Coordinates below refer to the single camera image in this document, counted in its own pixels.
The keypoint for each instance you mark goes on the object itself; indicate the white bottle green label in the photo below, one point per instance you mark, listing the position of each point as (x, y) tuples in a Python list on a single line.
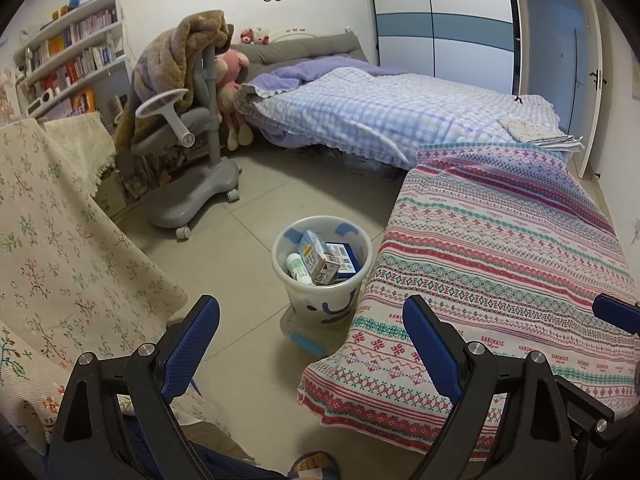
[(297, 269)]

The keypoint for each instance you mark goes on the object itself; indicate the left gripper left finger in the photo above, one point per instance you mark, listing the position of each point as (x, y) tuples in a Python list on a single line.
[(90, 439)]

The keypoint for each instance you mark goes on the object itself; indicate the pink plush toy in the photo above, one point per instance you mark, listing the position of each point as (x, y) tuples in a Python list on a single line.
[(228, 69)]

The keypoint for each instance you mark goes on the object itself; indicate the white door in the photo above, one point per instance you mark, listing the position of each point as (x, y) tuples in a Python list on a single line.
[(565, 66)]

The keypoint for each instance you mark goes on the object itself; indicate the floral cream cloth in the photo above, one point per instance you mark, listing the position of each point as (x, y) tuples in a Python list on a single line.
[(71, 282)]

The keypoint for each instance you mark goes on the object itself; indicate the blue white carton box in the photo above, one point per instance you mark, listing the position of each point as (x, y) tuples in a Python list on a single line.
[(346, 257)]

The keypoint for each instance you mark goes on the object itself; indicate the folded white cloth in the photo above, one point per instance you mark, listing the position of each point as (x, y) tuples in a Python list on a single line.
[(551, 139)]

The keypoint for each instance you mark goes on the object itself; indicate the white bookshelf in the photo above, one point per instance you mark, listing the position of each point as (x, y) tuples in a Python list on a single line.
[(80, 59)]

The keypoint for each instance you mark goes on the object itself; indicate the white trash bin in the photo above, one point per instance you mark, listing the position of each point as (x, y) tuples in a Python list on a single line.
[(322, 305)]

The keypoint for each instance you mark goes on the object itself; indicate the grey desk chair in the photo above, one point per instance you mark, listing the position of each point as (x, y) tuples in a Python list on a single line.
[(190, 142)]

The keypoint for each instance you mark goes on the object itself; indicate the small milk carton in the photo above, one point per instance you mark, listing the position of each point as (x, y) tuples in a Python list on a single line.
[(321, 265)]

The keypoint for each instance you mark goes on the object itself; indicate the patterned striped blanket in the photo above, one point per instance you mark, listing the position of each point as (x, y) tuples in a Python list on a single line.
[(504, 244)]

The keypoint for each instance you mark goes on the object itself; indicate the grey headboard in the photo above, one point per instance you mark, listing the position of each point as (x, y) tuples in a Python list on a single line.
[(265, 58)]

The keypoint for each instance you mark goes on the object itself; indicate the white blue wardrobe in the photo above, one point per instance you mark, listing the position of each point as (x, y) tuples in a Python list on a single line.
[(469, 41)]

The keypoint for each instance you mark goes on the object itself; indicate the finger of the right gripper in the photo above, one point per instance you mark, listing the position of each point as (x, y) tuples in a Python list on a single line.
[(617, 313)]

